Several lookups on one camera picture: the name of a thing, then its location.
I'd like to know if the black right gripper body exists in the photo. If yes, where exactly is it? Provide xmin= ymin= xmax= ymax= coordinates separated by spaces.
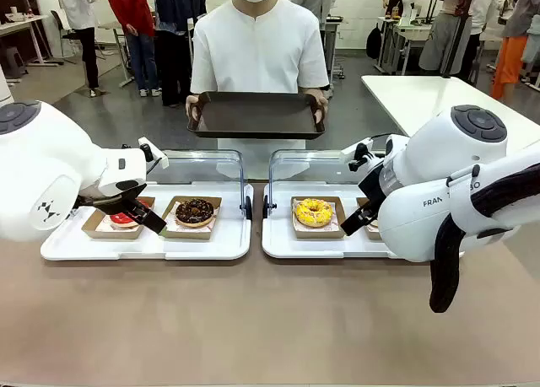
xmin=357 ymin=161 xmax=387 ymax=209

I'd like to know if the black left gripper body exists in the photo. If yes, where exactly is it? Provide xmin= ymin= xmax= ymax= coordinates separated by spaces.
xmin=74 ymin=180 xmax=147 ymax=209

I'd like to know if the yellow sprinkled donut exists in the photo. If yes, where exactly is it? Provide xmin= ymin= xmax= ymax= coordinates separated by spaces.
xmin=294 ymin=197 xmax=335 ymax=228

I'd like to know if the dark brown serving tray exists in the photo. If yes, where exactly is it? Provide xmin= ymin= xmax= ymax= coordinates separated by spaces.
xmin=186 ymin=90 xmax=328 ymax=142

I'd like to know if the red glazed donut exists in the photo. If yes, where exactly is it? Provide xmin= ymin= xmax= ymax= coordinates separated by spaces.
xmin=107 ymin=199 xmax=151 ymax=228

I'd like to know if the red donut in cardboard tray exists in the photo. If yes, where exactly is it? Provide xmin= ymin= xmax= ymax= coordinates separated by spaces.
xmin=81 ymin=196 xmax=156 ymax=239

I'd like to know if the chocolate sprinkled donut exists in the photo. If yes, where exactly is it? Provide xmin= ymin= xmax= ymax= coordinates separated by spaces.
xmin=175 ymin=197 xmax=215 ymax=228

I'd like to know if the chocolate donut in cardboard tray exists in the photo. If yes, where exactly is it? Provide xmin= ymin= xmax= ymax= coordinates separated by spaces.
xmin=156 ymin=196 xmax=224 ymax=240

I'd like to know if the person in grey trousers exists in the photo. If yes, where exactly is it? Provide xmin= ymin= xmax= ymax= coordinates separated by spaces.
xmin=418 ymin=0 xmax=503 ymax=83

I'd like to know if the person in white shirt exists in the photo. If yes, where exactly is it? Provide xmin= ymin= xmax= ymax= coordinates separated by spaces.
xmin=189 ymin=0 xmax=331 ymax=180

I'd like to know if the person in orange trousers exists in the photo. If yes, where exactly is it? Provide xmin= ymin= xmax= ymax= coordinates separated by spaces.
xmin=491 ymin=0 xmax=540 ymax=100

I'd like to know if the person in red sweater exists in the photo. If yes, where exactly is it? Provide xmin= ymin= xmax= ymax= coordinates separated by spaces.
xmin=104 ymin=0 xmax=164 ymax=98

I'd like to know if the person in white coat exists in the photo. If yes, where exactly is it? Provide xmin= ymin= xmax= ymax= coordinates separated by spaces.
xmin=57 ymin=0 xmax=102 ymax=98

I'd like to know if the person in dark blue clothes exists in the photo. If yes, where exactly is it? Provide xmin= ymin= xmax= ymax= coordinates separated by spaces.
xmin=154 ymin=0 xmax=208 ymax=108

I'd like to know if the person's left hand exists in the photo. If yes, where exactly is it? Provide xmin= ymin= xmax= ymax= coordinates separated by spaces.
xmin=310 ymin=92 xmax=329 ymax=131

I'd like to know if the person's right hand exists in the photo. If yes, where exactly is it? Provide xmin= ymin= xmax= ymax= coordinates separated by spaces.
xmin=184 ymin=94 xmax=204 ymax=131

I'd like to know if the white display tray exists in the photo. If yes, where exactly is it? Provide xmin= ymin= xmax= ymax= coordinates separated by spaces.
xmin=40 ymin=180 xmax=254 ymax=261
xmin=261 ymin=180 xmax=406 ymax=261

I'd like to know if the clear plastic display lid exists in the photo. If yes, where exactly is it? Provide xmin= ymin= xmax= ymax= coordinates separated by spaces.
xmin=262 ymin=148 xmax=368 ymax=219
xmin=145 ymin=148 xmax=254 ymax=222

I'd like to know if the large white table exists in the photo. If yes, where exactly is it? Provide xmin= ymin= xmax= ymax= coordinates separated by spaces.
xmin=361 ymin=74 xmax=540 ymax=137

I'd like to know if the black backpack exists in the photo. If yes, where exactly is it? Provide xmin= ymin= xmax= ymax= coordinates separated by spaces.
xmin=365 ymin=24 xmax=383 ymax=61

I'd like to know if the white air purifier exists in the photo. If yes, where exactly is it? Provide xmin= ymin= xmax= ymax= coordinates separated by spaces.
xmin=0 ymin=64 xmax=13 ymax=105

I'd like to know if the background table with black legs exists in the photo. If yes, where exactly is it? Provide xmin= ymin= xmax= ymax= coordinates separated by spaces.
xmin=373 ymin=15 xmax=431 ymax=76

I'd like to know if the grey stool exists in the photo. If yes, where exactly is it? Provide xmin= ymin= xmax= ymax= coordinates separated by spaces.
xmin=0 ymin=49 xmax=29 ymax=81

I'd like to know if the black office chair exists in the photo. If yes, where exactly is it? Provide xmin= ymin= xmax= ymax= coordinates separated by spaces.
xmin=50 ymin=9 xmax=81 ymax=64

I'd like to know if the small white background robot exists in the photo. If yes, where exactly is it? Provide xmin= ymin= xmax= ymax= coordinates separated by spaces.
xmin=398 ymin=0 xmax=423 ymax=28

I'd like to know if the white desk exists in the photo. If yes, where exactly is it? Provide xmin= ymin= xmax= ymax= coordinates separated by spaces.
xmin=0 ymin=13 xmax=64 ymax=67

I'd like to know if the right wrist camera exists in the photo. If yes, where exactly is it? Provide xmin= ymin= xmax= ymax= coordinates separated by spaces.
xmin=339 ymin=138 xmax=376 ymax=172

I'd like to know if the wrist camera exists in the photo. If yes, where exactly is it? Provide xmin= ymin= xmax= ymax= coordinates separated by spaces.
xmin=138 ymin=137 xmax=170 ymax=171
xmin=339 ymin=138 xmax=376 ymax=172

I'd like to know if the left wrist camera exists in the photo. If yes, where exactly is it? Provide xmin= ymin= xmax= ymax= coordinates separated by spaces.
xmin=138 ymin=137 xmax=170 ymax=171

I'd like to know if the black cable sleeve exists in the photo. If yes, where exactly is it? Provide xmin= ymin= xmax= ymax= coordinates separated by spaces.
xmin=429 ymin=161 xmax=540 ymax=314

